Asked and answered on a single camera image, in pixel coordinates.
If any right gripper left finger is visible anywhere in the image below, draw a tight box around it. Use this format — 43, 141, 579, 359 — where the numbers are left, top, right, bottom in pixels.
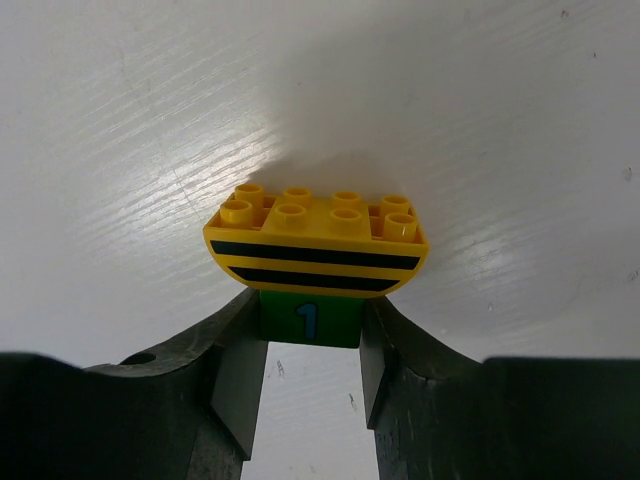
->
1, 289, 267, 479

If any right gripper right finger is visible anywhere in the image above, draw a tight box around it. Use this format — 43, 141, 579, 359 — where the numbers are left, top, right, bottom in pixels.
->
359, 298, 639, 479

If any green number one lego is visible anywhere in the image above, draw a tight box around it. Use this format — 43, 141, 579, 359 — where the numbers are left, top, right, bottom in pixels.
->
259, 291, 364, 349

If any yellow striped lego brick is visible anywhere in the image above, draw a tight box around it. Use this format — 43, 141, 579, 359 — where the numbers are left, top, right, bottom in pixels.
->
203, 183, 430, 298

